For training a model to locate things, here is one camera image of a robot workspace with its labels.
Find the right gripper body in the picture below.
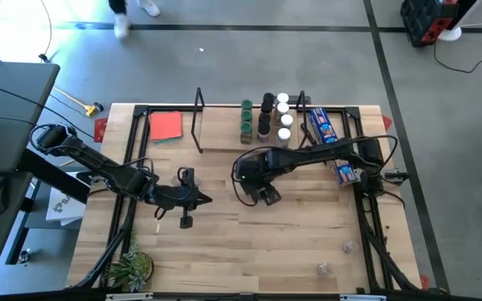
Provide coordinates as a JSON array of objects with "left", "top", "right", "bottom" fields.
[{"left": 232, "top": 150, "right": 278, "bottom": 197}]

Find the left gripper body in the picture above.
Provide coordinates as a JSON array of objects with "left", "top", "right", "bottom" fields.
[{"left": 151, "top": 182, "right": 196, "bottom": 212}]

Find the purple garlic powder jar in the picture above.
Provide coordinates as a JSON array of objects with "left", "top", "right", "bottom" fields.
[{"left": 257, "top": 122, "right": 272, "bottom": 144}]

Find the black metal wood shelf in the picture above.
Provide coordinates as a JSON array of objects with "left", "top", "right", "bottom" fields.
[{"left": 188, "top": 86, "right": 321, "bottom": 167}]

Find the green paper sheet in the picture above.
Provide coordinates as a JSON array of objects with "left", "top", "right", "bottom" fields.
[{"left": 153, "top": 135, "right": 183, "bottom": 146}]

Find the potted succulent plant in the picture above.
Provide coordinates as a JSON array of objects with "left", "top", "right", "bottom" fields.
[{"left": 103, "top": 240, "right": 155, "bottom": 293}]

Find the blue plastic wrap box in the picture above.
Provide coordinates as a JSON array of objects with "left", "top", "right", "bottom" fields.
[{"left": 307, "top": 107, "right": 360, "bottom": 187}]

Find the white printed sheet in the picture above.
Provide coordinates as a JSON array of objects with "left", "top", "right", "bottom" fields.
[{"left": 46, "top": 187, "right": 88, "bottom": 227}]

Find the black desk base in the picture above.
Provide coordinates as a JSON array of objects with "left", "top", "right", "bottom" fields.
[{"left": 5, "top": 148, "right": 92, "bottom": 265}]

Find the black metal clamp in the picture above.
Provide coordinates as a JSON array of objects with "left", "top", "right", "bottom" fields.
[{"left": 384, "top": 169, "right": 411, "bottom": 187}]

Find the person's shoe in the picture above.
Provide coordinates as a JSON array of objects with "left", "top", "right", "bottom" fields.
[
  {"left": 138, "top": 0, "right": 162, "bottom": 18},
  {"left": 113, "top": 12, "right": 131, "bottom": 41}
]

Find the grey desk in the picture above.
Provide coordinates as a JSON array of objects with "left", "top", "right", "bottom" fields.
[{"left": 0, "top": 60, "right": 61, "bottom": 285}]

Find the person's leg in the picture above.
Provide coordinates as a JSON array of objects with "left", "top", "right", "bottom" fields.
[{"left": 107, "top": 0, "right": 129, "bottom": 14}]

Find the black red tool case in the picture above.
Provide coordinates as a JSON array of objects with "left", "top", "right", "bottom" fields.
[{"left": 399, "top": 0, "right": 462, "bottom": 48}]

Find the white stand base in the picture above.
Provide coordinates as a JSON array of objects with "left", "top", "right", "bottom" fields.
[{"left": 437, "top": 0, "right": 482, "bottom": 43}]

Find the black metal table frame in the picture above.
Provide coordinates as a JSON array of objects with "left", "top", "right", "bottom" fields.
[{"left": 68, "top": 103, "right": 451, "bottom": 296}]

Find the silver bracket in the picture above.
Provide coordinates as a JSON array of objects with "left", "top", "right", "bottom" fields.
[
  {"left": 340, "top": 293, "right": 387, "bottom": 301},
  {"left": 105, "top": 292, "right": 154, "bottom": 301}
]

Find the yellow extension cord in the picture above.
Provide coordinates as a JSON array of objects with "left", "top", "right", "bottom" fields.
[{"left": 54, "top": 86, "right": 100, "bottom": 118}]

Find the thin black desk cable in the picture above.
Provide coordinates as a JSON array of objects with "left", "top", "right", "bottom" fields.
[
  {"left": 0, "top": 79, "right": 95, "bottom": 140},
  {"left": 0, "top": 113, "right": 37, "bottom": 126}
]

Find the thin black floor cable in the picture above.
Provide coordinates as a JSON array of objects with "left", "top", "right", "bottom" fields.
[{"left": 38, "top": 0, "right": 54, "bottom": 64}]

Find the black floor power cable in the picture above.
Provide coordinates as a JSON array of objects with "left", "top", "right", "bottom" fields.
[{"left": 433, "top": 38, "right": 482, "bottom": 74}]

